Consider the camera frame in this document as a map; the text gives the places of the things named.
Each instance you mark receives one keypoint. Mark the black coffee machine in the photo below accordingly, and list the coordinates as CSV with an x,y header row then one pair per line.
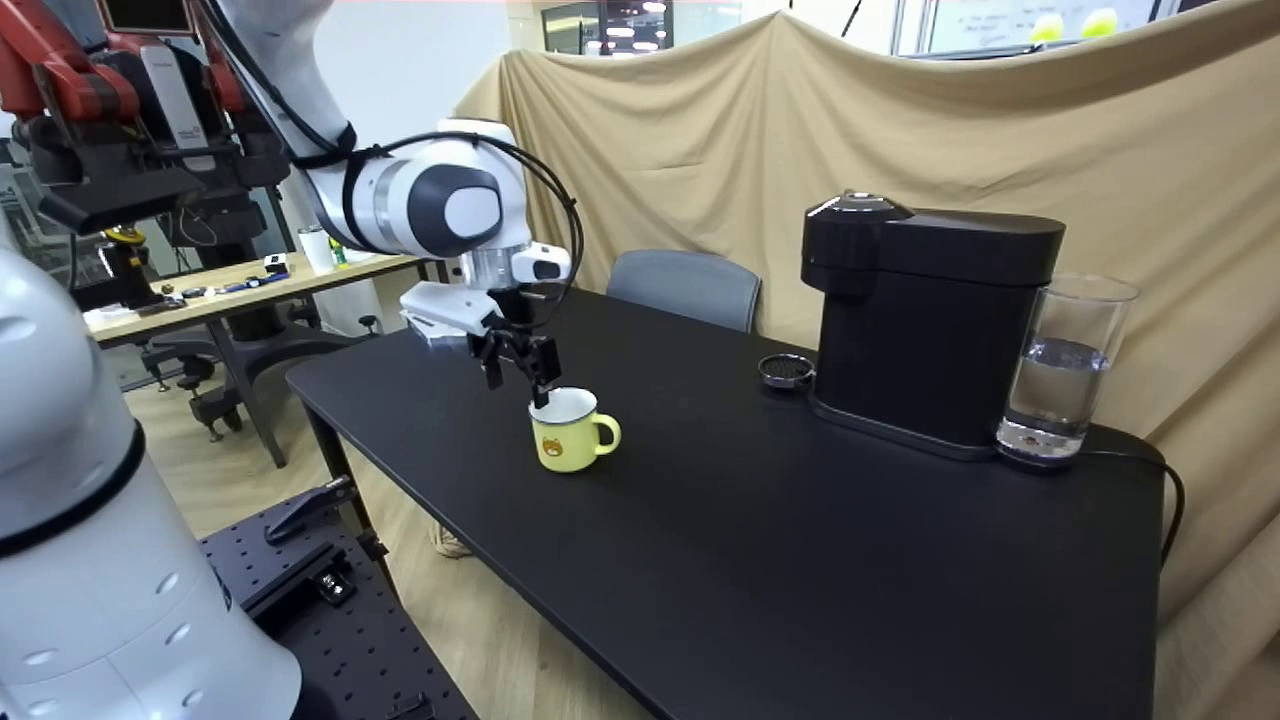
x,y
921,321

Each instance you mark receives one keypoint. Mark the grey chair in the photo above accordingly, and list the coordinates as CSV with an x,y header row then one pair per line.
x,y
686,284

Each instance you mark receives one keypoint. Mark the yellow ball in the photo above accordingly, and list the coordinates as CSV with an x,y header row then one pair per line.
x,y
1101,21
1049,24

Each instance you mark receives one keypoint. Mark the beige cloth backdrop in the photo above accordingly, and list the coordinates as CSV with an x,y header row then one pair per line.
x,y
934,123

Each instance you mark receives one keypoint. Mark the wooden desk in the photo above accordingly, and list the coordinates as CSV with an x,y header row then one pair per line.
x,y
240,284

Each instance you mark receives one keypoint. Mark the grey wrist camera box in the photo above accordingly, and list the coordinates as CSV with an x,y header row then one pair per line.
x,y
540,262

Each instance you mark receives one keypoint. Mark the small round black drip tray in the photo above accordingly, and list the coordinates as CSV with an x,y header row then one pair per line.
x,y
784,371

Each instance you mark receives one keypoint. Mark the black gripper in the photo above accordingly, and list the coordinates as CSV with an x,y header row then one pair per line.
x,y
512,325

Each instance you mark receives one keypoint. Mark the dark monitor screen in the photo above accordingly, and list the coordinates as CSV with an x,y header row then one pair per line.
x,y
627,24

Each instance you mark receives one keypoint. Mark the black table leg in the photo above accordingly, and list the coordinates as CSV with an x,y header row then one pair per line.
x,y
332,462

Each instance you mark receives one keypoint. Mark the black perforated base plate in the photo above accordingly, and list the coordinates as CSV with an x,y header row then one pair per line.
x,y
361,645

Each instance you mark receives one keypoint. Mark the white plastic packet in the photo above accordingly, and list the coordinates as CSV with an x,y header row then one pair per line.
x,y
424,325

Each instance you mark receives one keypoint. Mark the clear water tank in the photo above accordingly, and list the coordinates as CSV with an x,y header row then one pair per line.
x,y
1061,383

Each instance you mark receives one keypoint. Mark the black office chair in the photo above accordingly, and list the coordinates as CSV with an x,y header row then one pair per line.
x,y
183,359

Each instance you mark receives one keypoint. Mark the red and black robot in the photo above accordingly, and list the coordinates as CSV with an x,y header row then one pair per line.
x,y
106,105

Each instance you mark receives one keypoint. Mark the yellow mug with white inside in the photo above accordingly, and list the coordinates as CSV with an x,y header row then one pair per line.
x,y
571,436

